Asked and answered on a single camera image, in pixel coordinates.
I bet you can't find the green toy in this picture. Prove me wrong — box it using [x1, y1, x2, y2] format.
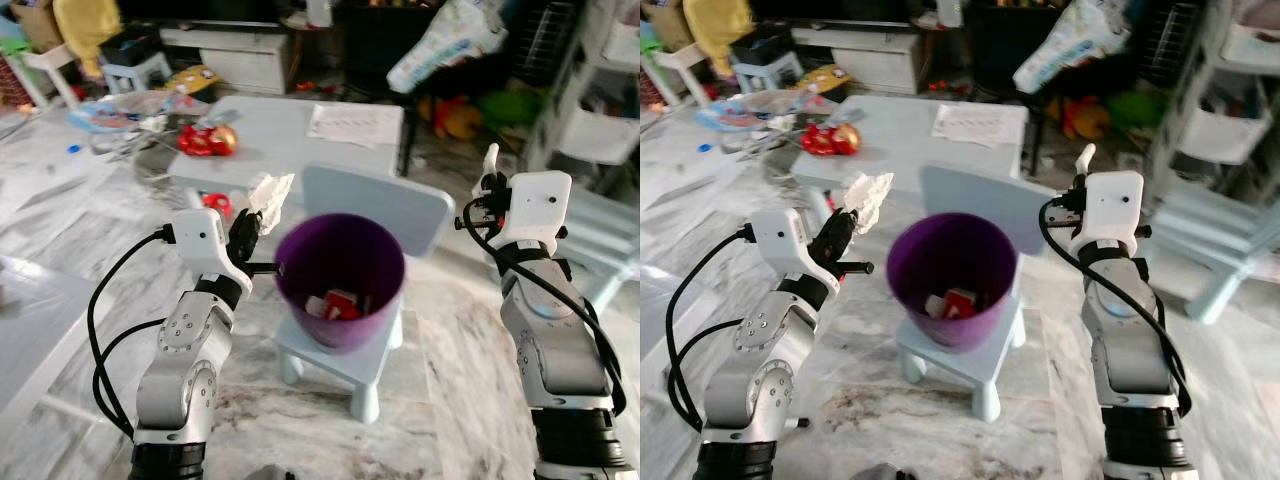
[478, 90, 542, 132]
[1108, 90, 1167, 132]

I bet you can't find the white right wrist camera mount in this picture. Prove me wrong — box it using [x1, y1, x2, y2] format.
[496, 170, 574, 257]
[1083, 170, 1146, 257]

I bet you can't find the colourful baby bouncer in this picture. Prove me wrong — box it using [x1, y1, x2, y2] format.
[67, 90, 212, 138]
[695, 90, 831, 137]

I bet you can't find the low light blue table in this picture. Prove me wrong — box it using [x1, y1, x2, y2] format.
[790, 95, 1031, 203]
[165, 95, 407, 203]

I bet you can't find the white storage shelf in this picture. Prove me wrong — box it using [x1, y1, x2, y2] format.
[1150, 0, 1280, 203]
[538, 0, 641, 203]

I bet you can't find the white diaper pack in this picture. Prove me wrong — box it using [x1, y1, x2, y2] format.
[1012, 0, 1132, 96]
[387, 0, 507, 94]

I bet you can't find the yellow cloth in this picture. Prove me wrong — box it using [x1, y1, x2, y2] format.
[694, 0, 757, 77]
[52, 0, 122, 77]

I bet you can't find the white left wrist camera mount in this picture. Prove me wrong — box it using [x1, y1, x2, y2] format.
[752, 208, 831, 293]
[172, 208, 253, 293]

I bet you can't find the small white stool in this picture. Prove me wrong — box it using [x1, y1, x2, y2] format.
[100, 50, 172, 97]
[730, 50, 797, 97]

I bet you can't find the small light blue chair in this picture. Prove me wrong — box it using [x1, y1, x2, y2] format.
[1163, 185, 1280, 327]
[558, 185, 641, 313]
[895, 164, 1063, 423]
[274, 164, 457, 426]

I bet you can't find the white printed paper sheet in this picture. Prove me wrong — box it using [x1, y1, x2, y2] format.
[931, 103, 1027, 150]
[306, 103, 402, 150]

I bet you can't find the cream tissue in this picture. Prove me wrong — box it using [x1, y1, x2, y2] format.
[245, 172, 297, 237]
[838, 172, 894, 237]

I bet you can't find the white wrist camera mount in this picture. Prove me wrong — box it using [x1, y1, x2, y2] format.
[496, 170, 574, 257]
[1083, 170, 1146, 257]
[752, 208, 831, 293]
[172, 208, 253, 293]

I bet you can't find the white low cabinet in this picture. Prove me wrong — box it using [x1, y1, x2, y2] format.
[790, 25, 922, 97]
[160, 25, 292, 97]

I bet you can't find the shiny red toy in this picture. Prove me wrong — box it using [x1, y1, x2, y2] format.
[800, 122, 862, 157]
[177, 122, 240, 159]

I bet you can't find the purple rubbish bin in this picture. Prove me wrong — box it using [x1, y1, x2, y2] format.
[272, 212, 408, 354]
[885, 212, 1021, 353]

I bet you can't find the orange yellow toy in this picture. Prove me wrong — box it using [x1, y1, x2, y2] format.
[1060, 95, 1112, 142]
[430, 95, 482, 142]

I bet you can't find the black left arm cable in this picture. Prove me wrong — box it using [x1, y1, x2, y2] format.
[670, 318, 747, 433]
[87, 229, 176, 441]
[667, 227, 757, 433]
[93, 318, 169, 439]

